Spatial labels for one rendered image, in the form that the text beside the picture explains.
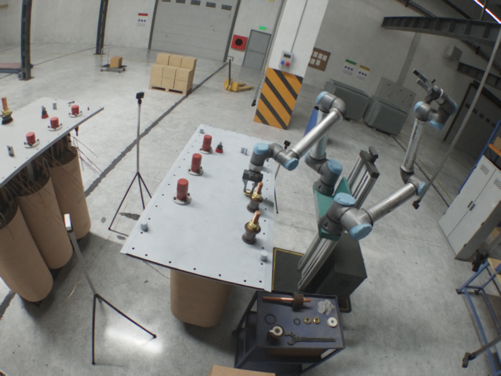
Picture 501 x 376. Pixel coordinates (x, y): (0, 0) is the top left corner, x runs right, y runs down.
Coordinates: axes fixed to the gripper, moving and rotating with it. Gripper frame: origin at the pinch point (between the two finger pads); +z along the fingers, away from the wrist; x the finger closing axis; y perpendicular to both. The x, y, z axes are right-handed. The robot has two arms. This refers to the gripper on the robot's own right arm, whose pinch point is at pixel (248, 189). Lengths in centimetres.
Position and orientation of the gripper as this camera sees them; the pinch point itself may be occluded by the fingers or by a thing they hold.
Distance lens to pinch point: 174.7
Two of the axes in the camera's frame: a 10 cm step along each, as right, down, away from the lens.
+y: 0.9, -5.7, 8.2
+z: -2.4, 7.8, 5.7
